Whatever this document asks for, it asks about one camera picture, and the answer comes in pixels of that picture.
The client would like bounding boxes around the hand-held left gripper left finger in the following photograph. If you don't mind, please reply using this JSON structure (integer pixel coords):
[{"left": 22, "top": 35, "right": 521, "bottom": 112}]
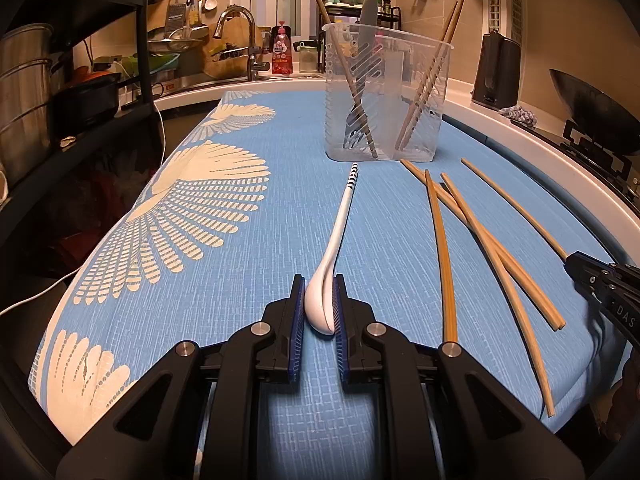
[{"left": 55, "top": 274, "right": 307, "bottom": 480}]

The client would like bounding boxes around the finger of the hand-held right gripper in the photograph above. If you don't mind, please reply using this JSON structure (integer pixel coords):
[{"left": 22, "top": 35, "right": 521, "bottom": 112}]
[
  {"left": 565, "top": 259, "right": 612, "bottom": 307},
  {"left": 570, "top": 251, "right": 640, "bottom": 278}
]

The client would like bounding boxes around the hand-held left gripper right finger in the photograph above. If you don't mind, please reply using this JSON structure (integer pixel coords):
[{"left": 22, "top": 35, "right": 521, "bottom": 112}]
[{"left": 332, "top": 274, "right": 586, "bottom": 480}]

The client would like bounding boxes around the white ceramic spoon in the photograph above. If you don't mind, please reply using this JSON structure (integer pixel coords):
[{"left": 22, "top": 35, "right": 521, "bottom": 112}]
[{"left": 304, "top": 162, "right": 360, "bottom": 336}]

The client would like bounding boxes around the clear plastic utensil holder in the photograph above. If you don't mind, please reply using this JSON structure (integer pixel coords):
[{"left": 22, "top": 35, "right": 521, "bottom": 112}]
[{"left": 321, "top": 22, "right": 455, "bottom": 162}]

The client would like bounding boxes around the grey handled metal fork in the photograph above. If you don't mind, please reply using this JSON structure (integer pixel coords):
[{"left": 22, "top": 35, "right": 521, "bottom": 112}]
[{"left": 342, "top": 0, "right": 379, "bottom": 150}]

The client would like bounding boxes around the person's right hand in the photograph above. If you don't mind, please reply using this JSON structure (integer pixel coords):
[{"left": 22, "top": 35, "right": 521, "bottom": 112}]
[{"left": 606, "top": 357, "right": 640, "bottom": 442}]

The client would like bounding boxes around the black wok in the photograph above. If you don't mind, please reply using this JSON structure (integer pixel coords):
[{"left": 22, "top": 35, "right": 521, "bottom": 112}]
[{"left": 549, "top": 69, "right": 640, "bottom": 156}]

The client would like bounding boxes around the checkered dish cloth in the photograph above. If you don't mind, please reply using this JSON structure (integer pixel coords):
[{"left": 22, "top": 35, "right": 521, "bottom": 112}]
[{"left": 497, "top": 105, "right": 539, "bottom": 126}]

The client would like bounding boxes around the black electric kettle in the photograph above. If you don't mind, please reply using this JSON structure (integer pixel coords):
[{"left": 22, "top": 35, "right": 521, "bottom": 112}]
[{"left": 472, "top": 30, "right": 523, "bottom": 108}]

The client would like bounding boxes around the glass jar with green lid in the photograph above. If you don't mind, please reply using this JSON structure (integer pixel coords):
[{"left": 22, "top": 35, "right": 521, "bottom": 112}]
[{"left": 298, "top": 40, "right": 321, "bottom": 73}]

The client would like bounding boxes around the chrome kitchen faucet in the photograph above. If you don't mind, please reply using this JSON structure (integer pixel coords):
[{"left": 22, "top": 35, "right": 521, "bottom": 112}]
[{"left": 214, "top": 6, "right": 268, "bottom": 82}]

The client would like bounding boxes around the red dish soap pouch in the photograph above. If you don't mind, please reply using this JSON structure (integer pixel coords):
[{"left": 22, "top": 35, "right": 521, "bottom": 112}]
[{"left": 270, "top": 22, "right": 294, "bottom": 76}]

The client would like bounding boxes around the wooden cutting board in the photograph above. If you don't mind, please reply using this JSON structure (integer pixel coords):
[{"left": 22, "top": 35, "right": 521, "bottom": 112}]
[{"left": 202, "top": 15, "right": 262, "bottom": 79}]

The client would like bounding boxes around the green plastic basin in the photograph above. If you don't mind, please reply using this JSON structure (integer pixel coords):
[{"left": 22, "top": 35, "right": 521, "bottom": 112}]
[{"left": 117, "top": 52, "right": 181, "bottom": 74}]

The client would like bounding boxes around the metal dish basket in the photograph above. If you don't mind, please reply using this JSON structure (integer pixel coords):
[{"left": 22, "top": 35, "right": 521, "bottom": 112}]
[{"left": 147, "top": 25, "right": 209, "bottom": 54}]

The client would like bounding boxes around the black frying pan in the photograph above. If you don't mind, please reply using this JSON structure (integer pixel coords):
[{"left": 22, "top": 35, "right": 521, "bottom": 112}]
[{"left": 50, "top": 72, "right": 124, "bottom": 131}]

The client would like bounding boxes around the black spice rack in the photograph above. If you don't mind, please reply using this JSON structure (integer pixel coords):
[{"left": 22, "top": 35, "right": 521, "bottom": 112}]
[{"left": 320, "top": 0, "right": 402, "bottom": 28}]

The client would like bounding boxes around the black metal shelf unit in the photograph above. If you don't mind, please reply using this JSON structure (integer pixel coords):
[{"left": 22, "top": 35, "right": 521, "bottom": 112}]
[{"left": 0, "top": 0, "right": 213, "bottom": 241}]

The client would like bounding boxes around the metal grater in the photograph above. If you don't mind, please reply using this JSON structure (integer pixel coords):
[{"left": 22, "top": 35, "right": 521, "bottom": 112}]
[{"left": 165, "top": 0, "right": 187, "bottom": 31}]

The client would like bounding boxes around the stainless steel pot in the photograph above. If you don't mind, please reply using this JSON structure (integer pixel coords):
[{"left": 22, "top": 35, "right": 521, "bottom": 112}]
[
  {"left": 0, "top": 57, "right": 54, "bottom": 186},
  {"left": 0, "top": 24, "right": 55, "bottom": 67}
]

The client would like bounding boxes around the white power cable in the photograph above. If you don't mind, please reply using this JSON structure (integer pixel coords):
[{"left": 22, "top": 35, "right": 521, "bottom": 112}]
[{"left": 0, "top": 57, "right": 166, "bottom": 317}]

